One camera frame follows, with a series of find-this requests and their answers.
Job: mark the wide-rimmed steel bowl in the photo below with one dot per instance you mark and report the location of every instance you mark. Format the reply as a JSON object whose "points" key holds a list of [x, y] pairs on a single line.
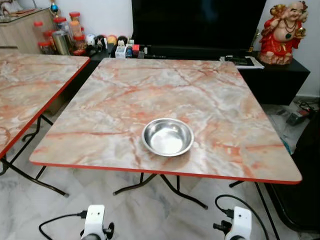
{"points": [[167, 137]]}

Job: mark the black metal table legs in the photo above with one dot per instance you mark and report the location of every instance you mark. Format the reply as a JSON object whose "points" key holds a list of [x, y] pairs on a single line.
{"points": [[35, 182], [177, 192]]}

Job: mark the black chair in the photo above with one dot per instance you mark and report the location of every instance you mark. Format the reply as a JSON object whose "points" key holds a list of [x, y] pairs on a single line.
{"points": [[300, 190]]}

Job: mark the blue plastic bag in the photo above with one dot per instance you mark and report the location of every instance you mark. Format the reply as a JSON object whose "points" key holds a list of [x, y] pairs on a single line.
{"points": [[285, 145]]}

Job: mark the marble-print folding table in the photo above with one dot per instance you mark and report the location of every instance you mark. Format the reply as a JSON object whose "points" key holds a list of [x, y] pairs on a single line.
{"points": [[30, 85], [150, 95]]}

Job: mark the white papers with remote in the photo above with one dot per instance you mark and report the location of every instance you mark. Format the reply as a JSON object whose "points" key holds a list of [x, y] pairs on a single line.
{"points": [[242, 61]]}

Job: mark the red laughing Buddha statue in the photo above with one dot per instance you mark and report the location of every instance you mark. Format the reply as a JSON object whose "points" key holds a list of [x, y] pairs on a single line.
{"points": [[282, 35]]}

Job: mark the black television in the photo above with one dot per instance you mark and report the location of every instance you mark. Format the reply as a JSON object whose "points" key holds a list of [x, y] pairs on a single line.
{"points": [[200, 22]]}

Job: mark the orange-filled red-lidded jar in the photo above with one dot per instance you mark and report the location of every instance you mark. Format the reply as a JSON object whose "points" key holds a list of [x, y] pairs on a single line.
{"points": [[75, 25]]}

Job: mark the clear red-lidded jar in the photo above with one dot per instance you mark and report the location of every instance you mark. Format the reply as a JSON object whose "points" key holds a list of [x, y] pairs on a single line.
{"points": [[60, 24]]}

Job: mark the light wooden cabinet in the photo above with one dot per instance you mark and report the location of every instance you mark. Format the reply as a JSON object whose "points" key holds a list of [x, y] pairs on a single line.
{"points": [[25, 32]]}

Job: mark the blue ball trophy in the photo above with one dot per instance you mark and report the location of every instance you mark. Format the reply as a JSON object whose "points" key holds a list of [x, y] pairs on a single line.
{"points": [[54, 7]]}

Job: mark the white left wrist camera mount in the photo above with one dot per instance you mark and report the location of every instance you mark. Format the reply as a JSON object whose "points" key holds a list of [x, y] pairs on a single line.
{"points": [[94, 220]]}

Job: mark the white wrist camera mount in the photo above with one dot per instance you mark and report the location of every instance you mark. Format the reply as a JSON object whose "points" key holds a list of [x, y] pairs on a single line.
{"points": [[241, 222], [94, 220]]}

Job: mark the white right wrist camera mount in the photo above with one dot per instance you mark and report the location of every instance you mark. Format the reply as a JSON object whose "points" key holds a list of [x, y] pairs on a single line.
{"points": [[241, 222]]}

